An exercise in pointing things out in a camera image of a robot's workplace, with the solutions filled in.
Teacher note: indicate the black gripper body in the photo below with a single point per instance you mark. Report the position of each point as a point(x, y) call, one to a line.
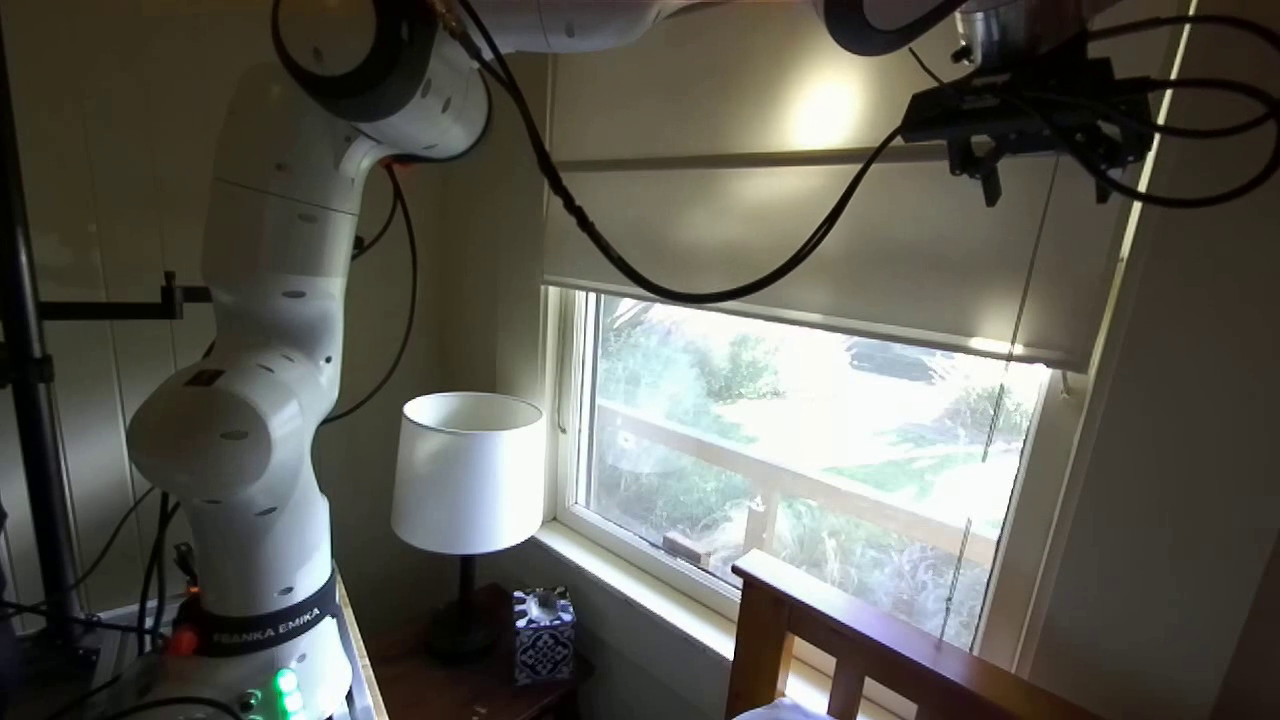
point(1085, 114)

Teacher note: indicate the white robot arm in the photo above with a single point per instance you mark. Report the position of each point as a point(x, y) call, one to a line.
point(235, 433)

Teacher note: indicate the beige roman window blind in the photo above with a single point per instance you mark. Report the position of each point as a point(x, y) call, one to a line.
point(741, 146)

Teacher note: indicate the white framed window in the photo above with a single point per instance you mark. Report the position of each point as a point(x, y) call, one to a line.
point(911, 479)

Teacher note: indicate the white table lamp shade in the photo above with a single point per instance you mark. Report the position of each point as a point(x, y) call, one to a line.
point(469, 475)

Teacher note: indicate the black patterned tissue box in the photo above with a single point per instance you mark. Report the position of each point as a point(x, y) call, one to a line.
point(543, 637)

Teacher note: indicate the black lamp base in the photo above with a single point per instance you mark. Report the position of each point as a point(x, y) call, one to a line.
point(469, 620)

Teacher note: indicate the wooden nightstand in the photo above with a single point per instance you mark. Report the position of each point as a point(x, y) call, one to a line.
point(416, 687)

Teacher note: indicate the black metal stand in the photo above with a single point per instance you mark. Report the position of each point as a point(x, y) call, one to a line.
point(29, 378)

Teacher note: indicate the wooden bed frame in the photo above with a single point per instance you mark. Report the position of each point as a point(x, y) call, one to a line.
point(867, 647)

